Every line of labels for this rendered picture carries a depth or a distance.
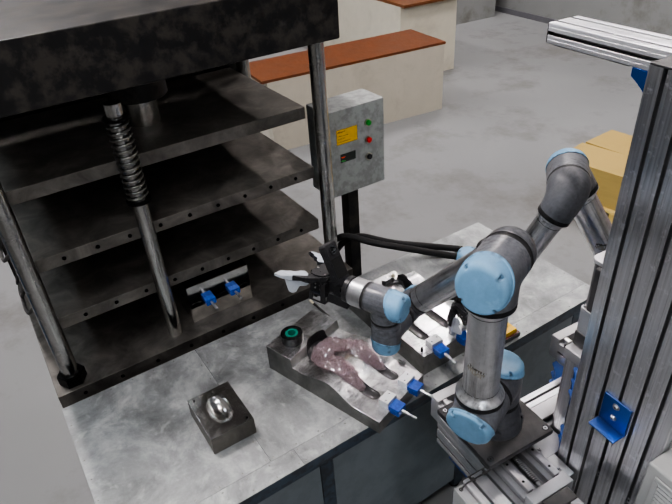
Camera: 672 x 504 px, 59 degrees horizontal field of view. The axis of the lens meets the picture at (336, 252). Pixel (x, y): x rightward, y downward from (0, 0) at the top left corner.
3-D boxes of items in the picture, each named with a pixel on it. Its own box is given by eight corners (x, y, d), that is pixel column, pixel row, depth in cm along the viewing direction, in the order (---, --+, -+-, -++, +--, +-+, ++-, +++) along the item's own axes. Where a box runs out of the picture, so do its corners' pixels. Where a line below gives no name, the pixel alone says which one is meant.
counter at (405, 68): (443, 108, 638) (446, 41, 599) (270, 154, 567) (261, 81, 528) (409, 91, 686) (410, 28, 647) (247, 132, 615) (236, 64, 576)
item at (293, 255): (353, 278, 275) (352, 268, 271) (63, 409, 219) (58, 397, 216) (268, 207, 334) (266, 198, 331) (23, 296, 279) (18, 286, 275)
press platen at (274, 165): (314, 177, 249) (313, 166, 246) (39, 273, 202) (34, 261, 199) (238, 125, 301) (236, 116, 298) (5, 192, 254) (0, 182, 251)
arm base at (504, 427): (534, 425, 162) (539, 401, 157) (491, 450, 157) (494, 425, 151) (496, 390, 173) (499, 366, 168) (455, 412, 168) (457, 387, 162)
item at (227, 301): (252, 297, 258) (246, 264, 248) (194, 322, 246) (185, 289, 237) (207, 247, 293) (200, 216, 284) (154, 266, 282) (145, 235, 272)
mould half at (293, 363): (423, 385, 208) (424, 362, 202) (379, 433, 192) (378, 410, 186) (315, 329, 236) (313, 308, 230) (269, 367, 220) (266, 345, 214)
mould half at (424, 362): (476, 345, 223) (479, 317, 216) (423, 375, 212) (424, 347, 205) (394, 281, 259) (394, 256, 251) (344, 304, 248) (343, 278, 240)
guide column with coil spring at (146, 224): (200, 390, 260) (122, 102, 187) (188, 396, 258) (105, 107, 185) (195, 383, 264) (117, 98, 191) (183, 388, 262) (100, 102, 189)
